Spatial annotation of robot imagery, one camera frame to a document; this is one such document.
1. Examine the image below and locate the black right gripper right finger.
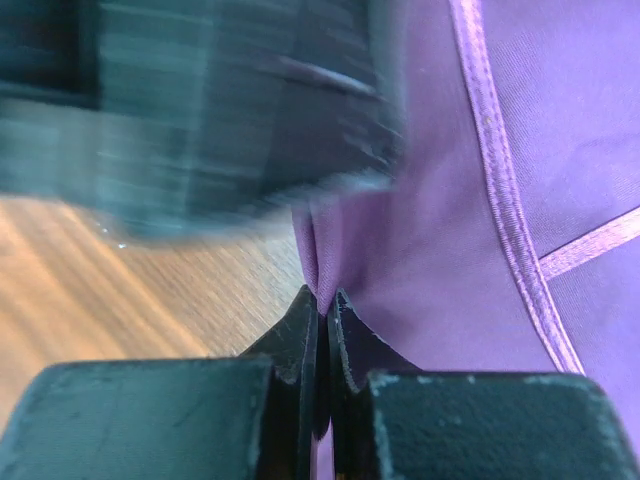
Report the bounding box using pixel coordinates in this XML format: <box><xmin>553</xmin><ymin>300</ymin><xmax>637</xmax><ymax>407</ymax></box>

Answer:
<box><xmin>326</xmin><ymin>292</ymin><xmax>639</xmax><ymax>479</ymax></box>

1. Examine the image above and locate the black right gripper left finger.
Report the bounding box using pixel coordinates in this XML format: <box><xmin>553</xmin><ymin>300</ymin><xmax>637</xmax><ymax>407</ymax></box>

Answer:
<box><xmin>1</xmin><ymin>288</ymin><xmax>320</xmax><ymax>480</ymax></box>

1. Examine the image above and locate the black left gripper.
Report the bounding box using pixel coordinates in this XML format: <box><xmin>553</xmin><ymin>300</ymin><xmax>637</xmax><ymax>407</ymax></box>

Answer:
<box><xmin>1</xmin><ymin>1</ymin><xmax>405</xmax><ymax>242</ymax></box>

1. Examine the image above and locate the purple cloth napkin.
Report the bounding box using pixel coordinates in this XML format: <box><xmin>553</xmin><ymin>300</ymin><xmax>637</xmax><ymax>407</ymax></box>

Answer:
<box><xmin>295</xmin><ymin>1</ymin><xmax>639</xmax><ymax>479</ymax></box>

